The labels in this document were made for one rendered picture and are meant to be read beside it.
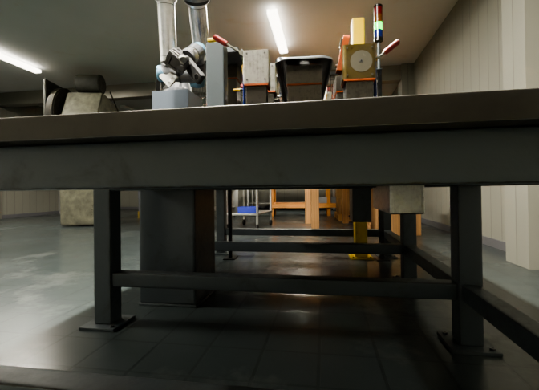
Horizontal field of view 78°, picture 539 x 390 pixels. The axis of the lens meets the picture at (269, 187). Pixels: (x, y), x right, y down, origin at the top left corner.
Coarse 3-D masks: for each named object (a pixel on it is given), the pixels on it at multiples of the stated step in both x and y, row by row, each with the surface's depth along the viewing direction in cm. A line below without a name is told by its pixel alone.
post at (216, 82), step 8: (208, 48) 126; (216, 48) 126; (224, 48) 126; (208, 56) 126; (216, 56) 126; (224, 56) 126; (208, 64) 126; (216, 64) 126; (224, 64) 126; (208, 72) 126; (216, 72) 126; (224, 72) 126; (208, 80) 126; (216, 80) 126; (224, 80) 126; (208, 88) 126; (216, 88) 126; (224, 88) 126; (208, 96) 126; (216, 96) 126; (224, 96) 126; (208, 104) 126; (216, 104) 126; (224, 104) 126
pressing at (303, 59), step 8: (304, 56) 104; (312, 56) 104; (320, 56) 104; (328, 56) 104; (280, 64) 113; (288, 64) 112; (296, 64) 112; (304, 64) 112; (312, 64) 112; (328, 64) 112; (280, 72) 121; (328, 72) 119; (280, 80) 129; (328, 80) 126; (280, 88) 135
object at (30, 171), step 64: (448, 128) 48; (512, 128) 46; (384, 192) 106; (384, 256) 276; (128, 320) 147; (512, 320) 87; (0, 384) 60; (64, 384) 60; (128, 384) 59; (192, 384) 59
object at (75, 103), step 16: (48, 80) 569; (80, 80) 577; (96, 80) 579; (48, 96) 560; (64, 96) 590; (80, 96) 579; (96, 96) 581; (112, 96) 613; (48, 112) 554; (64, 112) 562; (80, 112) 564; (64, 192) 554; (80, 192) 556; (64, 208) 555; (80, 208) 557; (64, 224) 556; (80, 224) 558
